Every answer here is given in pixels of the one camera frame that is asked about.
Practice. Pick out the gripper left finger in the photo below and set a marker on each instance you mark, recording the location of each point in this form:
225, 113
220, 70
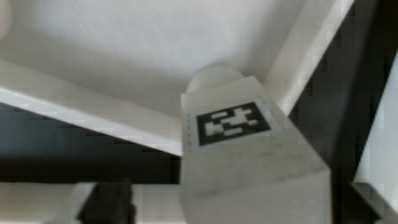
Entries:
97, 204

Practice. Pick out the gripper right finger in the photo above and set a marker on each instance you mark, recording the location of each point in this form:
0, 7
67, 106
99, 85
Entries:
376, 202

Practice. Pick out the white square table top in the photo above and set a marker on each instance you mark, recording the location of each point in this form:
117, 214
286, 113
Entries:
99, 56

